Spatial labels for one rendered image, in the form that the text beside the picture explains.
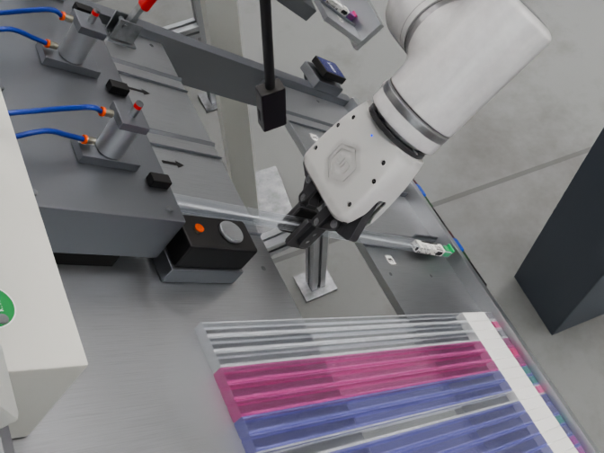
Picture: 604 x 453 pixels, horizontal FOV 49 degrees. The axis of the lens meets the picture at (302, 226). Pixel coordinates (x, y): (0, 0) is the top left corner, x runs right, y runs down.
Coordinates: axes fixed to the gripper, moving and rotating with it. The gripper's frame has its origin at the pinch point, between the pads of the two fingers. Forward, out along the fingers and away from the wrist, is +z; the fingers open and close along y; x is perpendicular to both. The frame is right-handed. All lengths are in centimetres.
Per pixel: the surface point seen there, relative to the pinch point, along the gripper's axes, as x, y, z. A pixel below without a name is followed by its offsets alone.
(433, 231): 30.4, -4.5, -1.7
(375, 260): 12.4, 2.5, 0.3
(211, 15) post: 17, -61, 6
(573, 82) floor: 150, -73, -26
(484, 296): 31.2, 7.7, -2.3
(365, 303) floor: 85, -30, 44
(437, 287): 23.4, 5.6, -0.3
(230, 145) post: 44, -63, 33
